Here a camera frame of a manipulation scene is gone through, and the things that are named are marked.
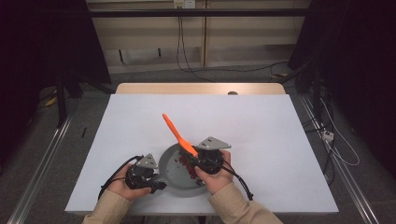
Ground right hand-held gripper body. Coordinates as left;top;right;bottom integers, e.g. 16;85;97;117
192;136;233;175

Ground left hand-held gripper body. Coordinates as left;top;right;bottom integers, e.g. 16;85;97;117
125;153;159;190

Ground orange brush with grey bristles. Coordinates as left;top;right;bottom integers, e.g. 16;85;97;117
162;113;199;162

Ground grey dustpan with orange edge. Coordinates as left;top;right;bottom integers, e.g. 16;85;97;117
157;143;213;199

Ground person's left hand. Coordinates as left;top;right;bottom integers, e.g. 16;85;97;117
106;163;153;202

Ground person's right hand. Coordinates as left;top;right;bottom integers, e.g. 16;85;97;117
193;149;235;196

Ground white table mat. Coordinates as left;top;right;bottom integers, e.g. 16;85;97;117
64;93;340;216

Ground wooden table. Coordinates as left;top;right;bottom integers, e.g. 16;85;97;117
115;82;287;95

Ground black metal stand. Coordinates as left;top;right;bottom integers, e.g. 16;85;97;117
312;67;322;119
55;72;69;129

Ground black curtain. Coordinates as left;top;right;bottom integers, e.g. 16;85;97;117
287;0;396;171
0;0;112;162

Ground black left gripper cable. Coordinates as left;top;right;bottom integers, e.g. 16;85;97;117
97;155;145;201

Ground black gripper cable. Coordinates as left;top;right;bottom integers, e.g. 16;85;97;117
214;157;254;202
97;155;145;201

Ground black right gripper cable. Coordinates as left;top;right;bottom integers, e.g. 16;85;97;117
214;157;254;202

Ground black wall cable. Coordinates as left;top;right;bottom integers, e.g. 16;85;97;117
176;15;217;84
180;16;290;75

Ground metal floor rail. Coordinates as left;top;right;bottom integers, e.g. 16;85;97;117
298;94;381;224
7;114;75;224

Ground black horizontal frame bar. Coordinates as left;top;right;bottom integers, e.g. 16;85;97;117
87;8;313;19

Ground white floor cable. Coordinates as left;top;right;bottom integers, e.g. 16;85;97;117
319;97;361;167

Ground white wall socket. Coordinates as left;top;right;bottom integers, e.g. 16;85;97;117
173;0;197;9

